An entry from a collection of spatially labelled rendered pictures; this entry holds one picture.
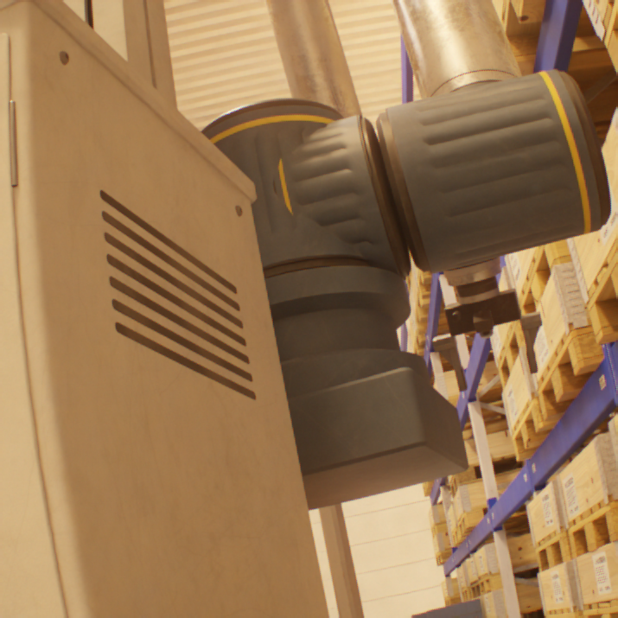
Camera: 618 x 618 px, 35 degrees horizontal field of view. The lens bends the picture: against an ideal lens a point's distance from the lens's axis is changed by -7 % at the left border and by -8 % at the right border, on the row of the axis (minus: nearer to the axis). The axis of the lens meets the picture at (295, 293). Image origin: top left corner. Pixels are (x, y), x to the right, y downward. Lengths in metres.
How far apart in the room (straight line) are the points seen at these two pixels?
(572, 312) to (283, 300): 2.20
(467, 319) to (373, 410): 0.83
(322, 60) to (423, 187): 0.57
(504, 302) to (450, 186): 0.71
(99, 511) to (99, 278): 0.13
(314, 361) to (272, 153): 0.25
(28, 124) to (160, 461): 0.19
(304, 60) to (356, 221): 0.57
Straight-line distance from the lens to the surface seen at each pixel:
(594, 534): 3.41
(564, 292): 3.23
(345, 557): 2.10
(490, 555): 6.89
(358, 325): 1.10
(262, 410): 0.73
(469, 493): 7.81
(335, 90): 1.64
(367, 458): 1.01
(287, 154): 1.16
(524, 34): 3.26
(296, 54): 1.66
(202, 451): 0.61
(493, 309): 1.81
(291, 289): 1.08
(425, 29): 1.29
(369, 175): 1.12
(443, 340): 1.84
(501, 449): 7.87
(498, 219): 1.14
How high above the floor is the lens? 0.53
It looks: 20 degrees up
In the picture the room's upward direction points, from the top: 11 degrees counter-clockwise
